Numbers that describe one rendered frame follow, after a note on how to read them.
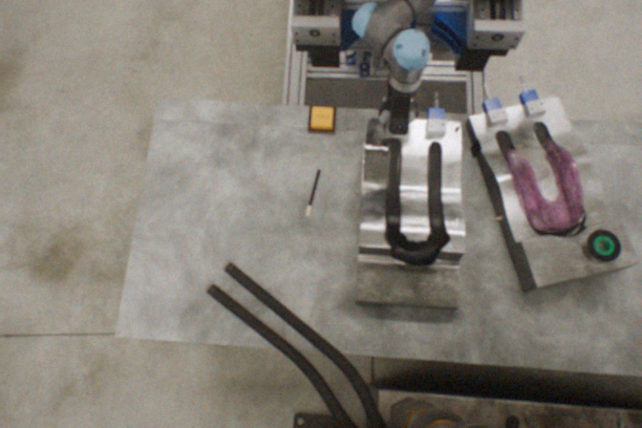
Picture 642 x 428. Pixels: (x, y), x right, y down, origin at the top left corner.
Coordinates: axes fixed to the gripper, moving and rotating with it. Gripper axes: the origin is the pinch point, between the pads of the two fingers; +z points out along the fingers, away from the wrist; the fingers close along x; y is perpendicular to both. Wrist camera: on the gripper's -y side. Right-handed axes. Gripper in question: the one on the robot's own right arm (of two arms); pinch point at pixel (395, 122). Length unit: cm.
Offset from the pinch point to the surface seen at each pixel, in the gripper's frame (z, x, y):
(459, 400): 12, -19, -70
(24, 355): 90, 137, -69
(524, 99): 3.5, -35.8, 10.8
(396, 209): -0.2, -1.0, -24.6
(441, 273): 4.4, -13.4, -39.6
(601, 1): 91, -102, 111
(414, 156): 1.8, -5.3, -8.6
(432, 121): -1.3, -9.5, 0.4
